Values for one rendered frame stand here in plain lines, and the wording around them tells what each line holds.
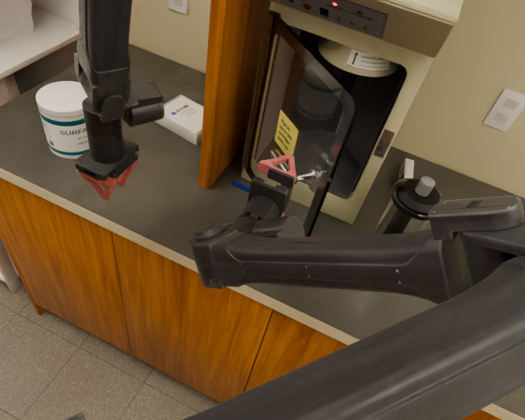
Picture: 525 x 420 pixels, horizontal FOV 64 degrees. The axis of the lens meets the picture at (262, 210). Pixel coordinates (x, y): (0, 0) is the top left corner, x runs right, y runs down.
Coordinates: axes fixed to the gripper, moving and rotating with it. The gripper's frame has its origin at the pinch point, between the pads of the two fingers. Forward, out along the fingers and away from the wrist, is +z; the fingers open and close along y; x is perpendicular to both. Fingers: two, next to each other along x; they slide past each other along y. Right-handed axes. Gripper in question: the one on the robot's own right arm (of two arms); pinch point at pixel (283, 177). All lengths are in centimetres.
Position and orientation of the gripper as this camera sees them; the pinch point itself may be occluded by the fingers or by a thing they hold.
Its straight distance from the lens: 79.3
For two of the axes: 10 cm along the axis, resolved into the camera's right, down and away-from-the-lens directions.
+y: 1.4, -6.7, -7.2
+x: -9.0, -3.9, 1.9
